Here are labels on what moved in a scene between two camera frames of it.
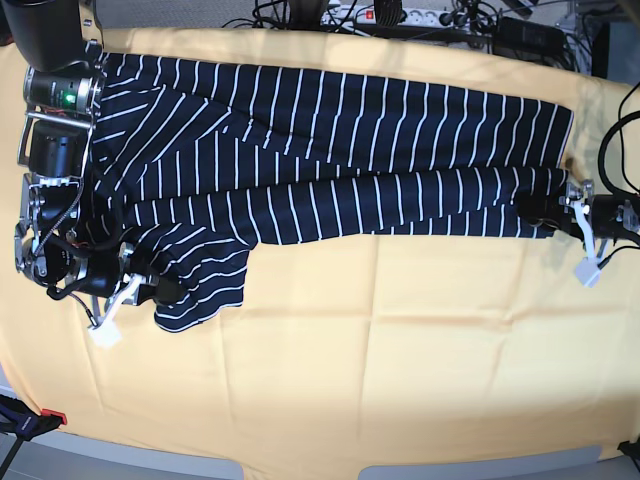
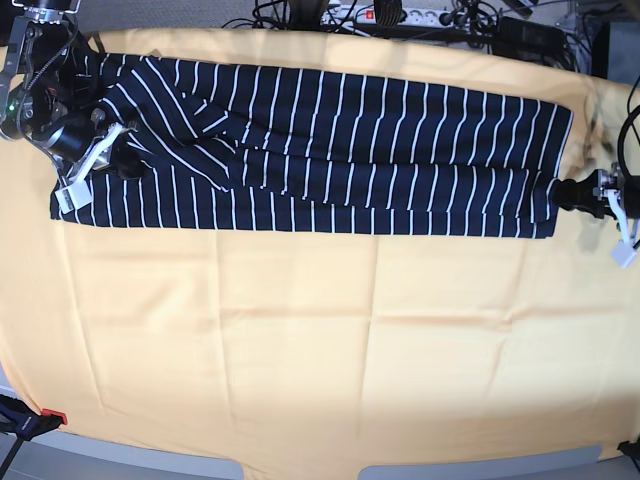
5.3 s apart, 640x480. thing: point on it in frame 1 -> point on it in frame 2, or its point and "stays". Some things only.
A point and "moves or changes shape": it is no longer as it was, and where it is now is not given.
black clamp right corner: x=630 y=449 stays
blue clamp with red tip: x=23 y=423 stays
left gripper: x=103 y=274 -> x=68 y=137
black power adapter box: x=520 y=39 stays
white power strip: x=364 y=15 stays
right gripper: x=613 y=216 -> x=583 y=194
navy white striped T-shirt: x=197 y=163 moves or changes shape
